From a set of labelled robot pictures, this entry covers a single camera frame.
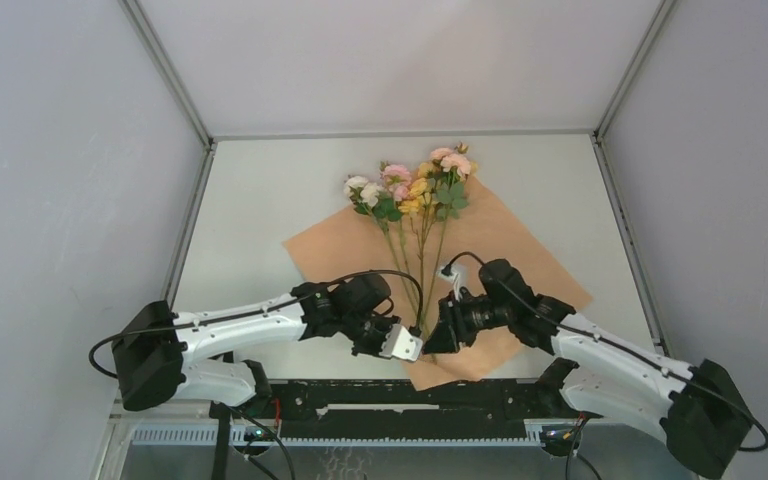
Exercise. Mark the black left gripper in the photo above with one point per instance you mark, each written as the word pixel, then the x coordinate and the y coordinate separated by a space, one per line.
pixel 387 324

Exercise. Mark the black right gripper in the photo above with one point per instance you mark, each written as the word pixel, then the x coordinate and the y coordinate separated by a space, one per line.
pixel 452 326

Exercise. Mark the orange green wrapping paper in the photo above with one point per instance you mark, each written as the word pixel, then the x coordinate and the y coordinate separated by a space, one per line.
pixel 347 242

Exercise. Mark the pink fake flower stem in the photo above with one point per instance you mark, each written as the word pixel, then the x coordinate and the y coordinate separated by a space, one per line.
pixel 454 170
pixel 397 202

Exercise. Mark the white fake flower stem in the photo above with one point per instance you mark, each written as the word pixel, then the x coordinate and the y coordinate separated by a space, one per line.
pixel 364 195

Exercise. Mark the yellow fake flower stem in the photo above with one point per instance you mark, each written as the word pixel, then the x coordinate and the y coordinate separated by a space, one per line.
pixel 418 217

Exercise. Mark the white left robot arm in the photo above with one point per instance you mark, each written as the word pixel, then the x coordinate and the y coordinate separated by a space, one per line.
pixel 162 355

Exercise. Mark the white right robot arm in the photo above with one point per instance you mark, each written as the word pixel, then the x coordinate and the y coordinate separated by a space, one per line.
pixel 696 411

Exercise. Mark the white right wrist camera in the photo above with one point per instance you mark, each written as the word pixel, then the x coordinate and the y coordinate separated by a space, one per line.
pixel 458 278

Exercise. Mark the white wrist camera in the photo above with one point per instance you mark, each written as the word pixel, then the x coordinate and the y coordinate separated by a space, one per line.
pixel 458 278
pixel 401 344

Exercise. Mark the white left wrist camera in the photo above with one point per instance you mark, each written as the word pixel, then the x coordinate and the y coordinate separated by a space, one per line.
pixel 401 344

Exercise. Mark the black mounting base rail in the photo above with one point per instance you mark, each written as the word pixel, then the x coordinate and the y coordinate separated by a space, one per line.
pixel 373 410

